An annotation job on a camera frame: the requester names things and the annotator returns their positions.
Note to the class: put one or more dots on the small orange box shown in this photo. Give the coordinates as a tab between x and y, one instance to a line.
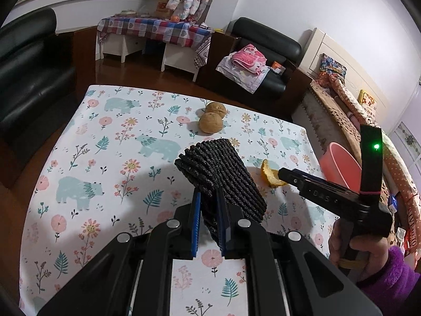
278	67

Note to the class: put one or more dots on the tan bag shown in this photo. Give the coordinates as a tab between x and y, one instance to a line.
162	5

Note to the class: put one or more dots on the colourful patterned pillow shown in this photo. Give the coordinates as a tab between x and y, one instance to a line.
332	65

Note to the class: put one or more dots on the pink folded blanket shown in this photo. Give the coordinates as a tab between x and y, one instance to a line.
248	56

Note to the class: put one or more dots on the cream bed headboard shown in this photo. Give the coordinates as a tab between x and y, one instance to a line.
324	41

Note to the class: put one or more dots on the white bench table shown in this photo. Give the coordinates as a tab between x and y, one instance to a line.
179	57
118	44

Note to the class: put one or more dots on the pink plastic bucket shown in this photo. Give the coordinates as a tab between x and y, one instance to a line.
335	164

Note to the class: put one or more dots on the person's right forearm purple sleeve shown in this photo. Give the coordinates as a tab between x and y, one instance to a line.
394	283

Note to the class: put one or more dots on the black leather armchair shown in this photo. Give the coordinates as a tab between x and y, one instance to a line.
263	29
26	72

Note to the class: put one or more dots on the floral bear print tablecloth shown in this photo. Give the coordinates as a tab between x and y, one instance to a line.
115	144

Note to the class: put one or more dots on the checkered tablecloth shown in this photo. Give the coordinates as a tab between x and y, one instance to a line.
148	26

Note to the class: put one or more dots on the walnut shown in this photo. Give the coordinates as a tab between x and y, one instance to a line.
209	123
216	109

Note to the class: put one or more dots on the orange peel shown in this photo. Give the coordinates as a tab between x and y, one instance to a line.
268	174

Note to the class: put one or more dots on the brown fleece blanket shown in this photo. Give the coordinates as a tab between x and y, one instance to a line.
329	115

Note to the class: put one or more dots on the orange dotted quilt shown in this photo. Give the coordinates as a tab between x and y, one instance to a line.
348	100

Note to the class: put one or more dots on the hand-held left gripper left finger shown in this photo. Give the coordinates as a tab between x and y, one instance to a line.
196	223

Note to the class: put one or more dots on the black foam fruit net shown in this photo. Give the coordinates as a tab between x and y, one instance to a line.
223	168

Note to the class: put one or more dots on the person's right hand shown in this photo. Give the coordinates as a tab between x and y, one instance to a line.
368	253

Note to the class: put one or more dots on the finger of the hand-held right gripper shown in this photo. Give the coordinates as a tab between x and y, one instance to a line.
315	189

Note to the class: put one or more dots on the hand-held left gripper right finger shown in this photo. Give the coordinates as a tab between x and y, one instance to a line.
221	223

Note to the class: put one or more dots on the white printed cloth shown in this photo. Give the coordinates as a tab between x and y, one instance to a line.
243	80

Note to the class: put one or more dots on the orange fruit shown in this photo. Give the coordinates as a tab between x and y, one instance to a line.
175	18

